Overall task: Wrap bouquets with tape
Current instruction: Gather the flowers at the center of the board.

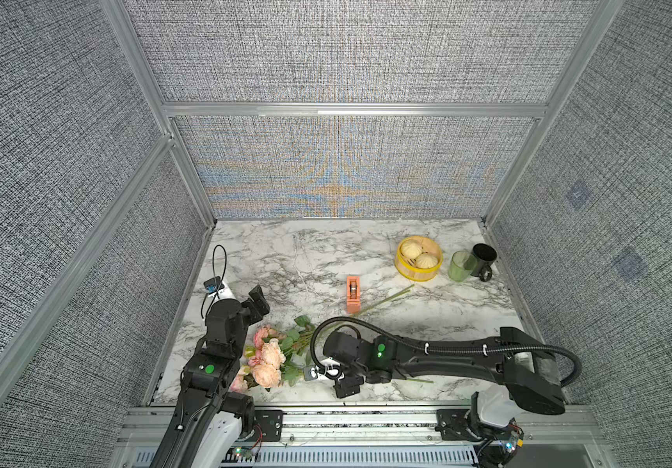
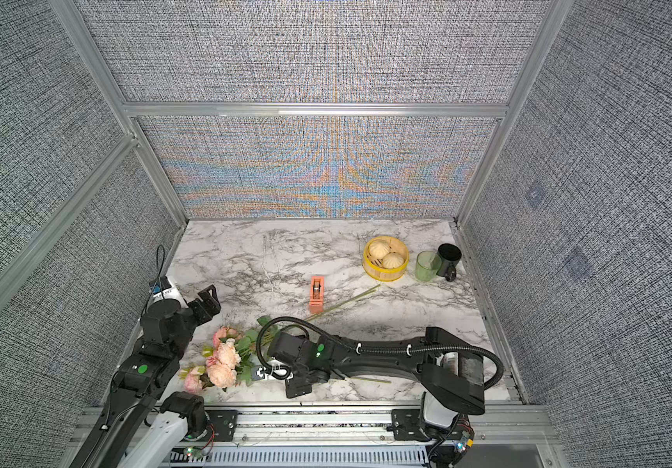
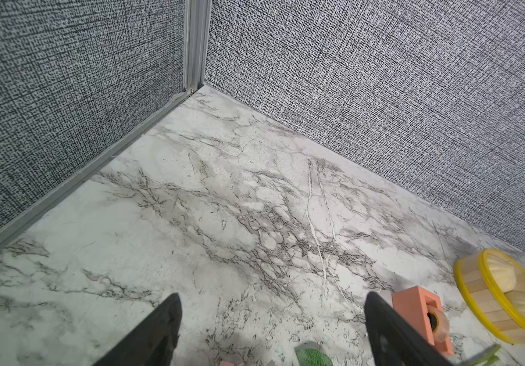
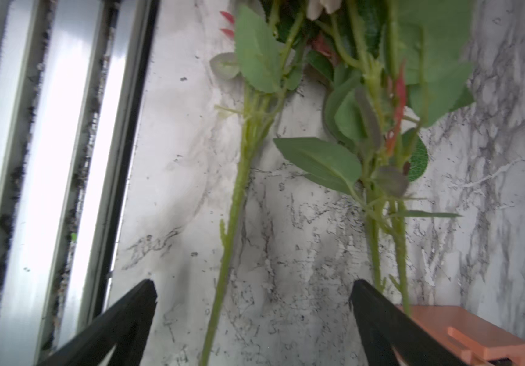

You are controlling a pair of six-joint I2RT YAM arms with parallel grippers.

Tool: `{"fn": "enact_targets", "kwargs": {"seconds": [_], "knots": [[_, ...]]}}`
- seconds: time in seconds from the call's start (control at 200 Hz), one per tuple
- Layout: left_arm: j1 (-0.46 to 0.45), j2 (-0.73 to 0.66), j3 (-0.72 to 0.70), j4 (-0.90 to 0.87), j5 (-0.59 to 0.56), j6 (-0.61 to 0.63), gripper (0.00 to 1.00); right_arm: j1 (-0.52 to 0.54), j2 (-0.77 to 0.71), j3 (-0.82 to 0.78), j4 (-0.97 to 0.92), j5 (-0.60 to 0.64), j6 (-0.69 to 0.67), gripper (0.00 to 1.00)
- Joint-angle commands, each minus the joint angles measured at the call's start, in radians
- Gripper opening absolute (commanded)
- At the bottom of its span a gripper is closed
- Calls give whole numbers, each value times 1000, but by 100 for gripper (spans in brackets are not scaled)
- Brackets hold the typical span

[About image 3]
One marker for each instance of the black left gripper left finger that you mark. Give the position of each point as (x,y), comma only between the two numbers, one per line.
(152,341)

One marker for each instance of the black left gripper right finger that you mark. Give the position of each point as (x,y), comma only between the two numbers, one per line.
(393,340)

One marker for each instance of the pink artificial rose stem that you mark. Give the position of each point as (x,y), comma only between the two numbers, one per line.
(312,356)

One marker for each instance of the yellow bamboo steamer basket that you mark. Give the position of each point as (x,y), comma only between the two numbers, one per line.
(488,303)

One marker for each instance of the pink tape dispenser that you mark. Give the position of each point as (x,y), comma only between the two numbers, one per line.
(423,311)

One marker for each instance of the aluminium frame post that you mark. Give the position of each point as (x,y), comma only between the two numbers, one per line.
(196,37)

